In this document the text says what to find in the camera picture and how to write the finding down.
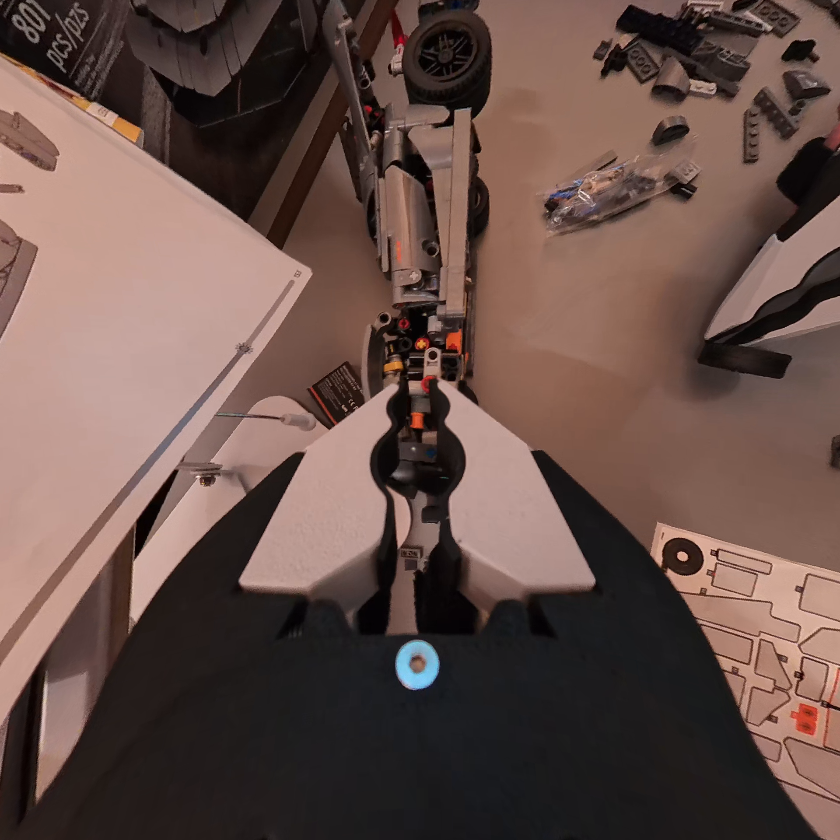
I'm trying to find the sticker sheet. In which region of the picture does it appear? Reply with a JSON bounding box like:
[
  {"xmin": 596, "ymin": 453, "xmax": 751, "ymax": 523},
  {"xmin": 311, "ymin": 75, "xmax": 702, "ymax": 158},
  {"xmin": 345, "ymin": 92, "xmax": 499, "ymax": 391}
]
[{"xmin": 650, "ymin": 521, "xmax": 840, "ymax": 809}]

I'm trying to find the grey lego car model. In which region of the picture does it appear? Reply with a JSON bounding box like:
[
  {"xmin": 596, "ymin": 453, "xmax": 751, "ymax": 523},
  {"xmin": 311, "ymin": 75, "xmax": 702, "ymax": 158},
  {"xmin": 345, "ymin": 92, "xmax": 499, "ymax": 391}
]
[{"xmin": 322, "ymin": 0, "xmax": 494, "ymax": 573}]

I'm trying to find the thin cable with white plug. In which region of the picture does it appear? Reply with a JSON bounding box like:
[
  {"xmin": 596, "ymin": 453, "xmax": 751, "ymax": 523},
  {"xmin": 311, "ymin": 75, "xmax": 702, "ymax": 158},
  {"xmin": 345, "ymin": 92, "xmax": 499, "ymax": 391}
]
[{"xmin": 214, "ymin": 411, "xmax": 318, "ymax": 432}]

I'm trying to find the pile of grey lego pieces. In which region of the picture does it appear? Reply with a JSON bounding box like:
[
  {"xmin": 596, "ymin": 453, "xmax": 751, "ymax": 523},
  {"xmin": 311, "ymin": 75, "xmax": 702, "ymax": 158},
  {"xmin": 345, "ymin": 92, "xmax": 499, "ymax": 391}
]
[{"xmin": 592, "ymin": 0, "xmax": 840, "ymax": 165}]

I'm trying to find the plastic bag of lego pieces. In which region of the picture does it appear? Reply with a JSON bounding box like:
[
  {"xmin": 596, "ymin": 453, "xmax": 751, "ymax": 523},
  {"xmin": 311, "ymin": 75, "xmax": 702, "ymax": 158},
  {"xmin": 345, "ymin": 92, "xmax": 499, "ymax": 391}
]
[{"xmin": 536, "ymin": 151, "xmax": 702, "ymax": 239}]

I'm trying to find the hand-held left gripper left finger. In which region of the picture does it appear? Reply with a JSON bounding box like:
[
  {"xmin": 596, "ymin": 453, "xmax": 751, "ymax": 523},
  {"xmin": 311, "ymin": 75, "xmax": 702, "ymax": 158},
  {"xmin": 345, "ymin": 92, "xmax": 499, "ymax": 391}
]
[{"xmin": 238, "ymin": 381, "xmax": 403, "ymax": 597}]

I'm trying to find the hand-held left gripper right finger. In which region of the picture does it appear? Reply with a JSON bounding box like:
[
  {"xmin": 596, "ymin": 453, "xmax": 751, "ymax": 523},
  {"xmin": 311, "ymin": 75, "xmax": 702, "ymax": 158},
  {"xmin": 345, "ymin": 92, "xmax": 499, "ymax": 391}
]
[{"xmin": 435, "ymin": 378, "xmax": 598, "ymax": 597}]

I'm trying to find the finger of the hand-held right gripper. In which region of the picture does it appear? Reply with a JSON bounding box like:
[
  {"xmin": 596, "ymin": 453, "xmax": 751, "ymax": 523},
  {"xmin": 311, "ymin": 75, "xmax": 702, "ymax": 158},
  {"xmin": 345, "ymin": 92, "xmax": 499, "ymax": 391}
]
[
  {"xmin": 753, "ymin": 274, "xmax": 840, "ymax": 345},
  {"xmin": 703, "ymin": 222, "xmax": 840, "ymax": 343}
]

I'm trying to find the white instruction booklet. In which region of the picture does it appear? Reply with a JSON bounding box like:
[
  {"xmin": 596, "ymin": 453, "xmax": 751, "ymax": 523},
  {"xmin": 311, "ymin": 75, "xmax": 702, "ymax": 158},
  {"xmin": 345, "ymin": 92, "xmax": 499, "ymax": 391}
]
[{"xmin": 0, "ymin": 56, "xmax": 313, "ymax": 723}]

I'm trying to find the dark lego box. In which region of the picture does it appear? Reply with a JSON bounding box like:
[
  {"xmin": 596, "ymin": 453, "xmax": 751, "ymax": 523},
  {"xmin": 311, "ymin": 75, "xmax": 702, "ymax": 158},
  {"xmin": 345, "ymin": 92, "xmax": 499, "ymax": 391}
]
[{"xmin": 0, "ymin": 0, "xmax": 343, "ymax": 219}]

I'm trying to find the black battery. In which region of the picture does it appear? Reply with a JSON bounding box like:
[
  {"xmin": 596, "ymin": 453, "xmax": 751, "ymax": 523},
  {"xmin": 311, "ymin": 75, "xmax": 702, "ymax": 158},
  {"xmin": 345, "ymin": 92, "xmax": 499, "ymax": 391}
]
[{"xmin": 306, "ymin": 360, "xmax": 366, "ymax": 428}]

